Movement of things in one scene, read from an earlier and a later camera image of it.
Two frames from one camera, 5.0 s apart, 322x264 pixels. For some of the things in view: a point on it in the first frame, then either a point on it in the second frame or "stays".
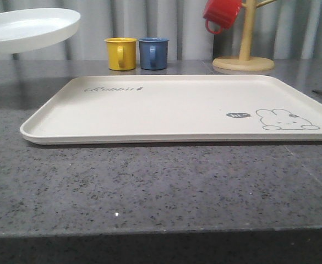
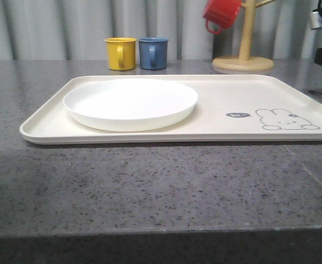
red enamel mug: [222, 12] stays
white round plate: [26, 29] to [130, 104]
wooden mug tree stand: [245, 62] stays
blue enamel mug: [153, 53] stays
